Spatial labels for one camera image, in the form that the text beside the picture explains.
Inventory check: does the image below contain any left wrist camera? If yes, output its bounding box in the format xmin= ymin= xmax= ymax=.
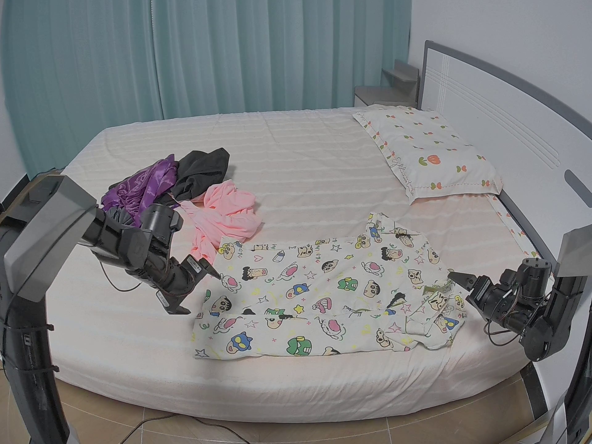
xmin=155 ymin=289 xmax=191 ymax=316

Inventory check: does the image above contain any blue-green curtain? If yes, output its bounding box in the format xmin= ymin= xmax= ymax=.
xmin=0 ymin=0 xmax=162 ymax=180
xmin=150 ymin=0 xmax=413 ymax=122

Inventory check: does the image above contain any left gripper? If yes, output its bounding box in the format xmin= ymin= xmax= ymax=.
xmin=154 ymin=255 xmax=224 ymax=298

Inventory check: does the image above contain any dark grey garment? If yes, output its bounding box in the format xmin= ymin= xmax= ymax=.
xmin=104 ymin=205 xmax=142 ymax=227

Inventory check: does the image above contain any black cable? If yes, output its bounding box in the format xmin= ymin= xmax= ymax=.
xmin=484 ymin=319 xmax=521 ymax=347
xmin=118 ymin=413 xmax=251 ymax=444
xmin=98 ymin=256 xmax=142 ymax=293

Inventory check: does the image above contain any bed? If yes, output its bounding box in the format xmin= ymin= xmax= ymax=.
xmin=46 ymin=40 xmax=592 ymax=424

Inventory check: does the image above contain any purple garment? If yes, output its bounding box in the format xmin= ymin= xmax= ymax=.
xmin=101 ymin=154 xmax=181 ymax=224

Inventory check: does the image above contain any pink garment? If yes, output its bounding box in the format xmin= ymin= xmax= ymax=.
xmin=178 ymin=179 xmax=263 ymax=264

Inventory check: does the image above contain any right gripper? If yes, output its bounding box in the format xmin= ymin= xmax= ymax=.
xmin=447 ymin=270 xmax=506 ymax=321

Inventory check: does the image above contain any grey bedside table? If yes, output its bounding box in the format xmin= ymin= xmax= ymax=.
xmin=354 ymin=60 xmax=420 ymax=109

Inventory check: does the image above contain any white printed pyjama top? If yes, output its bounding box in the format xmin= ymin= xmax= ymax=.
xmin=192 ymin=212 xmax=468 ymax=362

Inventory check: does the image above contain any white printed pillow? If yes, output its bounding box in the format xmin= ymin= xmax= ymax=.
xmin=352 ymin=104 xmax=504 ymax=205

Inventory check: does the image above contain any black garment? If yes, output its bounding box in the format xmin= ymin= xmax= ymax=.
xmin=173 ymin=147 xmax=231 ymax=203

